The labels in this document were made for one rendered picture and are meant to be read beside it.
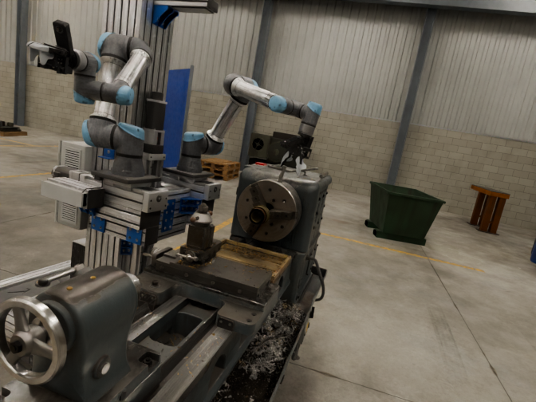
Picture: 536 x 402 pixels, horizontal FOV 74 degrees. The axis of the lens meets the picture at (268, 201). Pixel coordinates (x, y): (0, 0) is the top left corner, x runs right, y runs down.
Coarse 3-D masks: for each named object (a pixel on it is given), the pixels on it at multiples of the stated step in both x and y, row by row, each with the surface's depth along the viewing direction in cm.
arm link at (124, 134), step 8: (112, 128) 160; (120, 128) 160; (128, 128) 159; (136, 128) 161; (112, 136) 159; (120, 136) 160; (128, 136) 160; (136, 136) 161; (112, 144) 161; (120, 144) 161; (128, 144) 160; (136, 144) 162; (120, 152) 161; (128, 152) 161; (136, 152) 163
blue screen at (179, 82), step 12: (168, 72) 697; (180, 72) 652; (192, 72) 616; (168, 84) 696; (180, 84) 651; (168, 96) 695; (180, 96) 650; (168, 108) 694; (180, 108) 649; (168, 120) 693; (180, 120) 648; (168, 132) 692; (180, 132) 647; (168, 144) 691; (180, 144) 646; (168, 156) 689; (180, 156) 643
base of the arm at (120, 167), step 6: (120, 156) 162; (126, 156) 161; (132, 156) 162; (138, 156) 164; (114, 162) 163; (120, 162) 161; (126, 162) 162; (132, 162) 163; (138, 162) 165; (114, 168) 162; (120, 168) 161; (126, 168) 162; (132, 168) 163; (138, 168) 165; (114, 174) 162; (120, 174) 161; (126, 174) 161; (132, 174) 163; (138, 174) 165
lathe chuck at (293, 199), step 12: (264, 180) 176; (276, 180) 180; (264, 192) 177; (276, 192) 175; (288, 192) 173; (240, 204) 182; (252, 204) 180; (276, 204) 176; (288, 204) 174; (240, 216) 182; (264, 228) 179; (276, 228) 178; (288, 228) 176; (264, 240) 180; (276, 240) 178
